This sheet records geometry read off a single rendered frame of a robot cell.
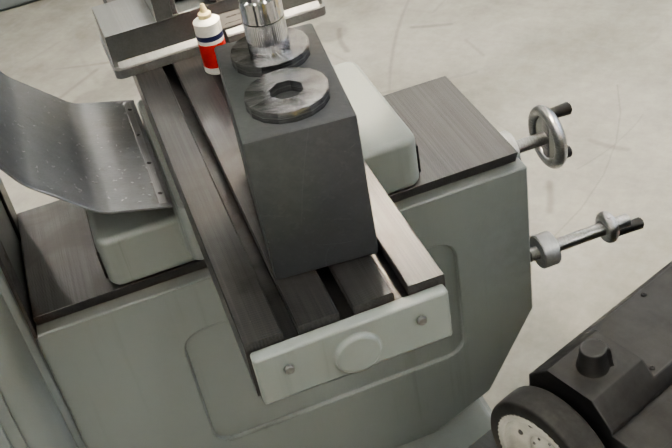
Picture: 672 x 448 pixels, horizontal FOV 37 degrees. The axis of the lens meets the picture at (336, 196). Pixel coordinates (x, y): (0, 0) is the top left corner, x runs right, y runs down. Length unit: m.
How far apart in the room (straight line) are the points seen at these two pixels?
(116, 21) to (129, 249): 0.37
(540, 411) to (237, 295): 0.50
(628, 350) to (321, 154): 0.63
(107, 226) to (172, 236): 0.09
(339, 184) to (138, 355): 0.61
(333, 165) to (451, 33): 2.49
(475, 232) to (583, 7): 2.06
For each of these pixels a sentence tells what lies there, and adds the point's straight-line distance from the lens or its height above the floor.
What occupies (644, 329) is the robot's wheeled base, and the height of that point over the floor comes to 0.59.
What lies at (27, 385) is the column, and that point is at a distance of 1.50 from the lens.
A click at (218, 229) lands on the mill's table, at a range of 1.20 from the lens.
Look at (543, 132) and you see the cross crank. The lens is 1.78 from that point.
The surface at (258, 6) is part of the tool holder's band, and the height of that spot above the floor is 1.22.
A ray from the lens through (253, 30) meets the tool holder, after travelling 1.09.
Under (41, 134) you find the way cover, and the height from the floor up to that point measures 0.96.
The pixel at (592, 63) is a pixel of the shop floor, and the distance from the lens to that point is 3.27.
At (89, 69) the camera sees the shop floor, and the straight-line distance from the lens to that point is 3.75.
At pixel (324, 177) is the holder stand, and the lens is 1.03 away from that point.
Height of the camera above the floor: 1.69
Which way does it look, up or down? 37 degrees down
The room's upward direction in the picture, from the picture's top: 11 degrees counter-clockwise
